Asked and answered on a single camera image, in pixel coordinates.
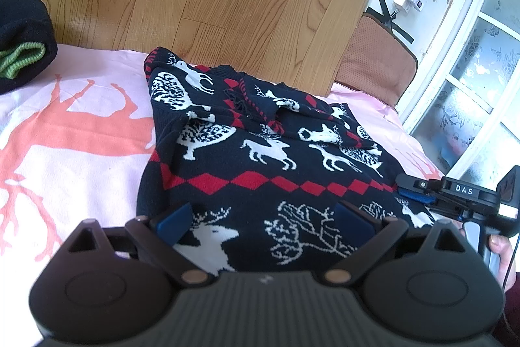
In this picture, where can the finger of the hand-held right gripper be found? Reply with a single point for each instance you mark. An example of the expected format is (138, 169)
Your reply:
(416, 182)
(414, 196)

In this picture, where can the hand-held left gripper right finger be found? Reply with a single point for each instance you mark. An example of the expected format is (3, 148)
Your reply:
(351, 223)

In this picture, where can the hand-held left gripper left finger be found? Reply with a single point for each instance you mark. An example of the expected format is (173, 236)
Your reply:
(174, 223)

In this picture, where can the navy red reindeer sweater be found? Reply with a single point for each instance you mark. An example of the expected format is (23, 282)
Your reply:
(252, 168)

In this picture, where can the person's right forearm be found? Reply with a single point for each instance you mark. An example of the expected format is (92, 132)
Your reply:
(512, 314)

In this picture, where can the person's right hand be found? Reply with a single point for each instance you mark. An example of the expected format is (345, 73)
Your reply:
(503, 253)

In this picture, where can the pink deer print bedsheet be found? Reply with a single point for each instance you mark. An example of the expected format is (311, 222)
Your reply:
(81, 152)

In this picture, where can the brown cushion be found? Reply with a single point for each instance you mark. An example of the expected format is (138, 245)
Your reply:
(378, 62)

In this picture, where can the white framed frosted glass door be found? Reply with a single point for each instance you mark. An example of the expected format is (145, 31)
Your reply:
(459, 46)

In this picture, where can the long black tape strip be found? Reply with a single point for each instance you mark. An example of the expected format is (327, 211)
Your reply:
(392, 26)

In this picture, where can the short black tape strip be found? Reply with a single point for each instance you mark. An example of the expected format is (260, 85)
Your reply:
(385, 5)

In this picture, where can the black garment with green trim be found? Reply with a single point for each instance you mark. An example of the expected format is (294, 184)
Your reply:
(24, 21)

